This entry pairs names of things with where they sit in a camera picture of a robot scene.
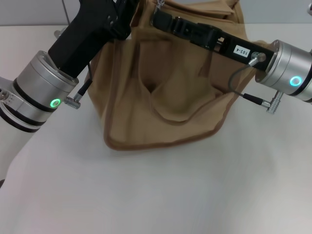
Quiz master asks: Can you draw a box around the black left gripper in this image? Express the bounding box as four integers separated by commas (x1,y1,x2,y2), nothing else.
47,0,137,78

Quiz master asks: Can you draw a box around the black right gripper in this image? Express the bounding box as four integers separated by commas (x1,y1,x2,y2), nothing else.
150,11,276,73

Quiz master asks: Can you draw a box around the khaki canvas food bag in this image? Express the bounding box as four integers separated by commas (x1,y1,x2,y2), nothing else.
86,0,271,152

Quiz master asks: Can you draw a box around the left gripper cable with connectors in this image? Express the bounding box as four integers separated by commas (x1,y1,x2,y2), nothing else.
54,29,94,110

